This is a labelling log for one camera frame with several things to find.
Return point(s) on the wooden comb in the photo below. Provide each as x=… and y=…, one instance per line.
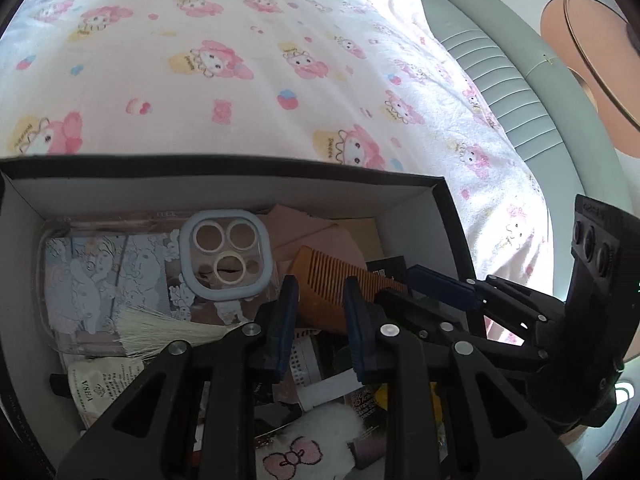
x=320, y=280

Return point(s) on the black cardboard box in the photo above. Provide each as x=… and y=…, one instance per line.
x=225, y=190

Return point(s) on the beige cloth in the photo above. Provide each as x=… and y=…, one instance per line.
x=325, y=235

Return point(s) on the dark printed sachet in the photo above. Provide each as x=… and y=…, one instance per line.
x=367, y=407

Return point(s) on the grey padded headboard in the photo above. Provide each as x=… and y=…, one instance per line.
x=500, y=60

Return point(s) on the brown and white cream tube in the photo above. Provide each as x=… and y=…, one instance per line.
x=100, y=385

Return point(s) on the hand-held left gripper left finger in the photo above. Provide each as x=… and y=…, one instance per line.
x=285, y=320

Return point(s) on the cream tassel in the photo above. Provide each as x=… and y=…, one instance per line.
x=160, y=332

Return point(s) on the clear cartoon phone case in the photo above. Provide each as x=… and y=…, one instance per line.
x=100, y=280

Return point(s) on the pink printed blanket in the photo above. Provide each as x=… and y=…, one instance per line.
x=200, y=25

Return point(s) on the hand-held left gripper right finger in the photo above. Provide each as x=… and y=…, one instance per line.
x=352, y=330

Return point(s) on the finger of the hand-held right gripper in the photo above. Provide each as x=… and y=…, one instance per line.
x=440, y=327
x=445, y=285

